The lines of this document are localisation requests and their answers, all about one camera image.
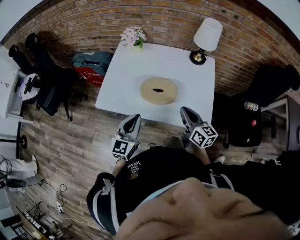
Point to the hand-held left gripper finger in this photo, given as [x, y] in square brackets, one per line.
[137, 126]
[121, 127]

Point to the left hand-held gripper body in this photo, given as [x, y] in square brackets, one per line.
[122, 148]

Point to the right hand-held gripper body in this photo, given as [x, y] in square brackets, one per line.
[202, 137]

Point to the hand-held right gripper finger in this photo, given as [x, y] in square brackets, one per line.
[195, 118]
[185, 119]

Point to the person's right forearm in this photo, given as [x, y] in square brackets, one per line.
[202, 155]

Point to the person's left forearm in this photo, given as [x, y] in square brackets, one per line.
[118, 167]

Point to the person in blue mask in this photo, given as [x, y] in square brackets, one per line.
[159, 164]

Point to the black office chair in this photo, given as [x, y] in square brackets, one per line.
[243, 112]
[54, 77]

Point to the small red round object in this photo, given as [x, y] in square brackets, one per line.
[253, 122]

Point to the clear bottle with label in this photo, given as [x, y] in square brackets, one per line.
[251, 106]

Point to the red bag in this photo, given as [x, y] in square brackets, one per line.
[91, 75]

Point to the person's face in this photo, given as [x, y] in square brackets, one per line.
[199, 211]

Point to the white power strip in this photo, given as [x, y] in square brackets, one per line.
[59, 207]

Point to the white shade brass table lamp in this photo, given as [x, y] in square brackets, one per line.
[207, 32]

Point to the pink flowers in pale vase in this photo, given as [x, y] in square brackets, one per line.
[133, 36]

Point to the grey desk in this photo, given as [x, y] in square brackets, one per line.
[293, 122]

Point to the black stand with round base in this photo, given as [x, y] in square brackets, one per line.
[23, 141]

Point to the black tripod stands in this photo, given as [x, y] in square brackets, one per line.
[35, 215]

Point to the white cabinet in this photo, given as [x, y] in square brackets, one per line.
[7, 89]

